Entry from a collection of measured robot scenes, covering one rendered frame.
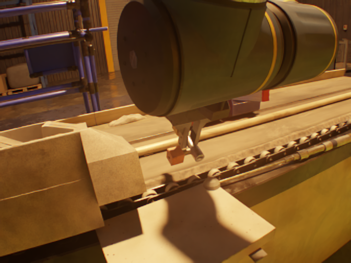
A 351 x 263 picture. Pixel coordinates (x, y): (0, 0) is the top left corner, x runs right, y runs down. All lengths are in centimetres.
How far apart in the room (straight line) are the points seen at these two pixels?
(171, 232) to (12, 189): 30
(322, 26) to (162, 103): 23
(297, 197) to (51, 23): 1055
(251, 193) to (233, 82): 48
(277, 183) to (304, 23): 52
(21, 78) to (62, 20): 298
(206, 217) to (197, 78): 37
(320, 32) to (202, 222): 38
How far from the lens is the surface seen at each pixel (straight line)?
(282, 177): 73
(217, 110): 46
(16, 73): 949
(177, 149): 60
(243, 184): 66
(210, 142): 94
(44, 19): 1088
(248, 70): 22
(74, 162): 46
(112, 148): 44
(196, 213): 52
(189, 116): 54
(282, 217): 85
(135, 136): 106
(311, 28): 31
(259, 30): 22
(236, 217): 52
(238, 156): 84
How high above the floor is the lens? 114
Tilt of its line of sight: 22 degrees down
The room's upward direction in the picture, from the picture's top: 5 degrees counter-clockwise
